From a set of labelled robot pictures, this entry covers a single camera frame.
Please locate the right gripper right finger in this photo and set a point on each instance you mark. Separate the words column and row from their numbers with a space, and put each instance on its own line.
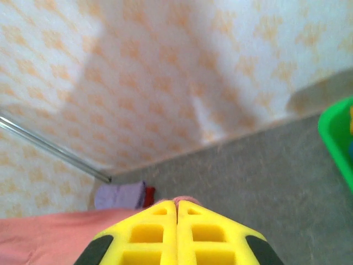
column 209, row 237

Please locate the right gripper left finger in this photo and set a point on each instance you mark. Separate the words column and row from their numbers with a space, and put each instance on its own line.
column 149, row 237

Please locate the salmon red t-shirt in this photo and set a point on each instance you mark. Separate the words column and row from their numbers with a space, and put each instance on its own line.
column 41, row 234

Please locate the green plastic basket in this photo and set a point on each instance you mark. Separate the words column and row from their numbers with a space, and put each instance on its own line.
column 335, row 138

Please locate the dark red folded t-shirt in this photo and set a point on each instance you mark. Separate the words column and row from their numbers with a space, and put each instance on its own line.
column 149, row 196

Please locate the purple folded t-shirt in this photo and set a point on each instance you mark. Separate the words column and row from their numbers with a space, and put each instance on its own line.
column 118, row 196

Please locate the blue t-shirt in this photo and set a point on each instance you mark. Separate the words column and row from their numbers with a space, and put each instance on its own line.
column 351, row 150

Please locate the orange t-shirt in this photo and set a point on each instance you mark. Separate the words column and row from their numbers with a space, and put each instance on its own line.
column 351, row 118

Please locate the aluminium frame post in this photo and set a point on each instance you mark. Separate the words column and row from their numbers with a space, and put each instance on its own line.
column 49, row 147

